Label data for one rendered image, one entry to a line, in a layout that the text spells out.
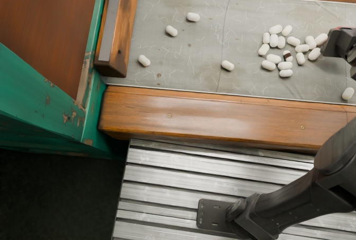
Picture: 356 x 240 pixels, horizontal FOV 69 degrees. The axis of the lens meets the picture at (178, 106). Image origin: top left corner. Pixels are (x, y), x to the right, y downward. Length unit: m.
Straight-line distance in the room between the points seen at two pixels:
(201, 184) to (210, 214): 0.07
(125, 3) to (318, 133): 0.54
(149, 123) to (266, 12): 0.45
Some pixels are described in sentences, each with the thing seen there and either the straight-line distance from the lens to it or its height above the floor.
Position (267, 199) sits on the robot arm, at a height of 0.86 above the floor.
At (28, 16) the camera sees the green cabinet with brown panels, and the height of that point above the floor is 1.07.
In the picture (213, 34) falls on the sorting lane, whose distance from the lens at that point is 0.73.
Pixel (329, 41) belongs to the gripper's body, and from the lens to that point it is 0.72.
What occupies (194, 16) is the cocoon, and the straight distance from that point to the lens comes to 0.73.
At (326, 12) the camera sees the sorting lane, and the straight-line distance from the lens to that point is 0.87.
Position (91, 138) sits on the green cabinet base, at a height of 0.78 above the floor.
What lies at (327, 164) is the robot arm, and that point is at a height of 1.04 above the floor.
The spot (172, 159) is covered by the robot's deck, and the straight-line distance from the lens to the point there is 0.69.
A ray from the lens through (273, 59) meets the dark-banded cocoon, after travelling 0.71.
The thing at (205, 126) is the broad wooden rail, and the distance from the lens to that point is 0.61.
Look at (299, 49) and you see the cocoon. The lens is 0.75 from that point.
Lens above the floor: 1.36
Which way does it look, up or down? 75 degrees down
